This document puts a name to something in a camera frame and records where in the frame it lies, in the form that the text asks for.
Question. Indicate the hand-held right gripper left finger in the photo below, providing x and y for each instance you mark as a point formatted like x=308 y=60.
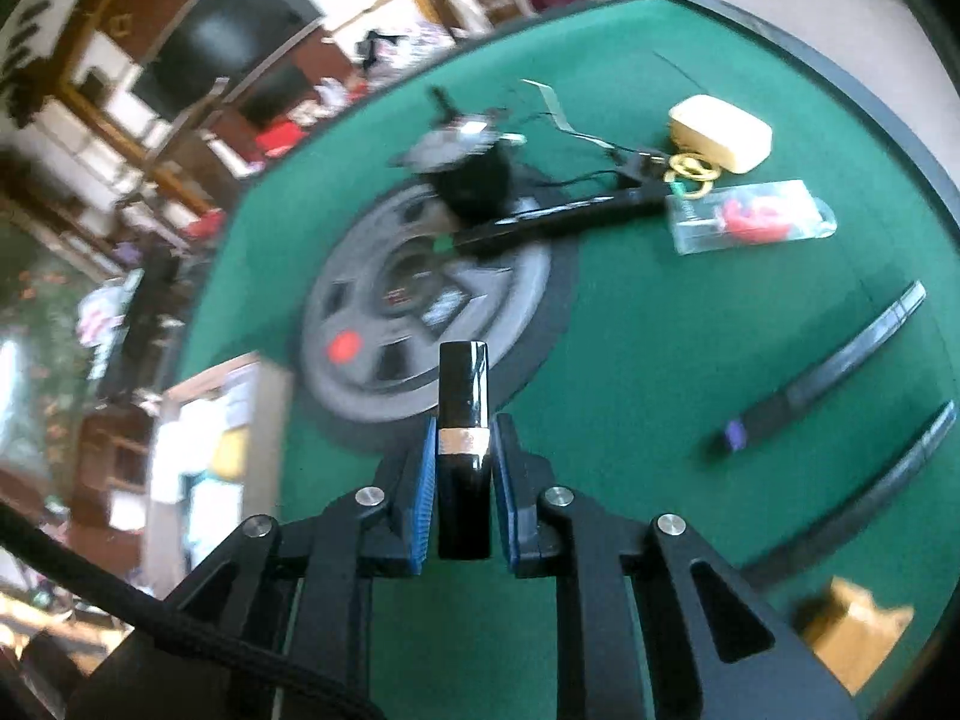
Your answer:
x=424 y=499

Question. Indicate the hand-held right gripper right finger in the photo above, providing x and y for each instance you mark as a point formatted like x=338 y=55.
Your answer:
x=506 y=502

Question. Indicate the black lipstick tube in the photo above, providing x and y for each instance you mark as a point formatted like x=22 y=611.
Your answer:
x=463 y=390

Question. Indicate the brown cardboard box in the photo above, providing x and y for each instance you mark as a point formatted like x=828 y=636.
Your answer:
x=270 y=405

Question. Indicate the grey round table console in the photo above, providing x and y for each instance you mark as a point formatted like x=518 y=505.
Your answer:
x=360 y=390

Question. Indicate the long black bar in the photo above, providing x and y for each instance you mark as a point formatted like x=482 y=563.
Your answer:
x=570 y=214

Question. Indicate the black stepper motor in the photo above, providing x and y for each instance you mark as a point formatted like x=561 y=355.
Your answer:
x=480 y=180

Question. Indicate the black curved strip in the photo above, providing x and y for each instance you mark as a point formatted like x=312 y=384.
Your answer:
x=825 y=375
x=885 y=487

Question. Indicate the small black circuit module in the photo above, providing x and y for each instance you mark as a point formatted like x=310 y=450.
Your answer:
x=641 y=165

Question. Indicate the small cardboard piece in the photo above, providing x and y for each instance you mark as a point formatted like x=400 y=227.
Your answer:
x=847 y=630

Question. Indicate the white plastic bag red print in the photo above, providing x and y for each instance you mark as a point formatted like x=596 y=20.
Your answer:
x=97 y=311

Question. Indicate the clear package with red item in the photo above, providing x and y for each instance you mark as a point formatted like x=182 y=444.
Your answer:
x=750 y=214

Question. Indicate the flower painting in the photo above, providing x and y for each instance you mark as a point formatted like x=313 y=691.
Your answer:
x=34 y=360

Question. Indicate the beige rounded case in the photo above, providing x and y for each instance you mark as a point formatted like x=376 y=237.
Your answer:
x=720 y=131

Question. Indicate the black television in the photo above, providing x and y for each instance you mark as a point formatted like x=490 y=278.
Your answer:
x=217 y=37

